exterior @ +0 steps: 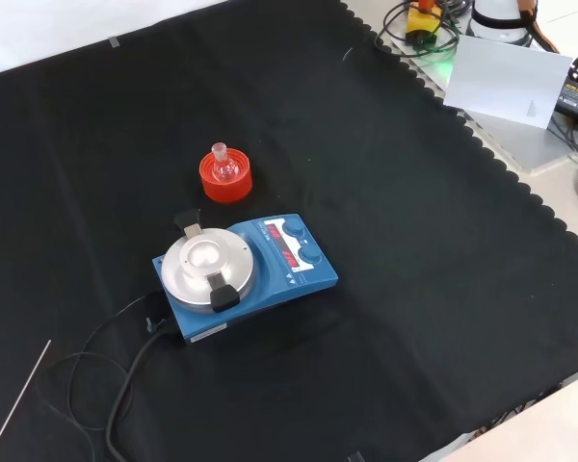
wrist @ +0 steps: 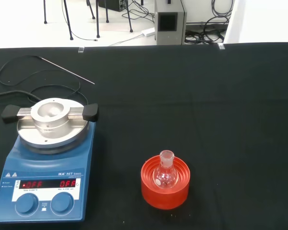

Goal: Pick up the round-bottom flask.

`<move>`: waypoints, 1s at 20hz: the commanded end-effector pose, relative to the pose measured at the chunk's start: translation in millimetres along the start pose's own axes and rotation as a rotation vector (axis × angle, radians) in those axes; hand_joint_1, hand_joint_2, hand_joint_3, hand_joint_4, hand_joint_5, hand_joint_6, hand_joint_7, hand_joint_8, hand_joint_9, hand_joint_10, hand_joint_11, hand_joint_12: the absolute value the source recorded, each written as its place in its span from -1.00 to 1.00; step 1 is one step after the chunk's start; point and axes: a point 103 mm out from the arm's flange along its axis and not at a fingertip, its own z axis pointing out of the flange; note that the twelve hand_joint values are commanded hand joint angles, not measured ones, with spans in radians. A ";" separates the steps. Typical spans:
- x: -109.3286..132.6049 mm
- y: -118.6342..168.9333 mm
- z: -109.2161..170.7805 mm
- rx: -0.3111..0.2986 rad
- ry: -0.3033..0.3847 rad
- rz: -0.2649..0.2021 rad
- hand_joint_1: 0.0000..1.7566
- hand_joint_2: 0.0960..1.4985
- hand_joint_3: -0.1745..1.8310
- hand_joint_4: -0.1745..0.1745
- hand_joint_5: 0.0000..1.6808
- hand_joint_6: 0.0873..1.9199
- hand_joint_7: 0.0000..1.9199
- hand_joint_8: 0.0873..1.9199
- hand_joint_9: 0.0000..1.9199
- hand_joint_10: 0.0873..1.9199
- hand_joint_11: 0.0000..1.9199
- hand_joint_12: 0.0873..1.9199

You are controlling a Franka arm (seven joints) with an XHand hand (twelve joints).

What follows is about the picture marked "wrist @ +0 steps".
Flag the black bench cloth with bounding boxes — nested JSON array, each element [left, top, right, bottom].
[[0, 42, 288, 230]]

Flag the white power strip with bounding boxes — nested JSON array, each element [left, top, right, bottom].
[[141, 27, 156, 37]]

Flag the grey metal box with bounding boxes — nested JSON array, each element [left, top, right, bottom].
[[154, 0, 188, 46]]

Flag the black tripod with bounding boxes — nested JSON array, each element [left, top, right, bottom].
[[86, 0, 134, 39], [43, 0, 74, 41]]

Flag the blue-base heater with display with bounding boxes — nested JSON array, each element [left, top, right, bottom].
[[0, 112, 97, 223]]

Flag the black case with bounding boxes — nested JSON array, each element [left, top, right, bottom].
[[98, 0, 126, 12]]

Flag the white panel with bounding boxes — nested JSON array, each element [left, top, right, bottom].
[[223, 0, 288, 45]]

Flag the white floor cable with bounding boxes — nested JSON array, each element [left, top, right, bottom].
[[107, 33, 144, 47]]

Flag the red ribbed flask ring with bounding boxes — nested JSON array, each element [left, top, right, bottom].
[[141, 155, 190, 210]]

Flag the metal probe with thin cable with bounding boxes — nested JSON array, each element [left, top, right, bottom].
[[0, 55, 96, 106]]

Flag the aluminium heating block, black handles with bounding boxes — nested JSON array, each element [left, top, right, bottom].
[[1, 97, 99, 135]]

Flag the black floor cable bundle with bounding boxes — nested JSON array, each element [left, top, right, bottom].
[[184, 0, 232, 45]]

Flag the thick black power cable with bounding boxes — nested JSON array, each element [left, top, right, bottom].
[[0, 90, 42, 102]]

